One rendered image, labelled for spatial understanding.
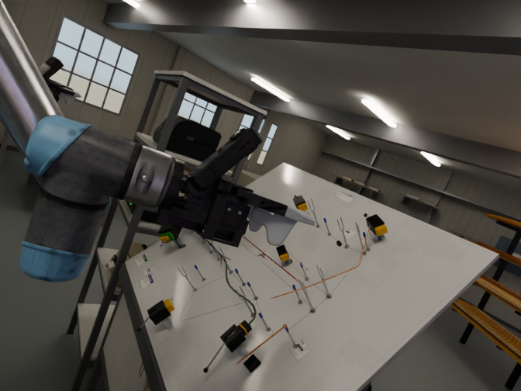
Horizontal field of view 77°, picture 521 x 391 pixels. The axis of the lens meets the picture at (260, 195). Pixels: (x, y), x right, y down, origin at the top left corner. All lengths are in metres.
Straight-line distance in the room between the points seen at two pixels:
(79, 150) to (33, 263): 0.14
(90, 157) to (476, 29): 2.22
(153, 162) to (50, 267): 0.17
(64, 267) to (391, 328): 0.84
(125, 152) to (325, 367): 0.79
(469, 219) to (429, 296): 9.02
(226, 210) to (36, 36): 6.71
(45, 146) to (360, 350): 0.88
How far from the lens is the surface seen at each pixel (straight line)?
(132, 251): 2.05
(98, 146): 0.42
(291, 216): 0.45
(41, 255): 0.46
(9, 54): 0.57
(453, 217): 10.17
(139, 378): 1.50
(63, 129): 0.43
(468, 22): 2.43
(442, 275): 1.16
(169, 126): 1.69
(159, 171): 0.42
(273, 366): 1.06
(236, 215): 0.45
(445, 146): 6.32
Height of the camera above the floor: 1.65
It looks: 7 degrees down
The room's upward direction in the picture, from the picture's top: 22 degrees clockwise
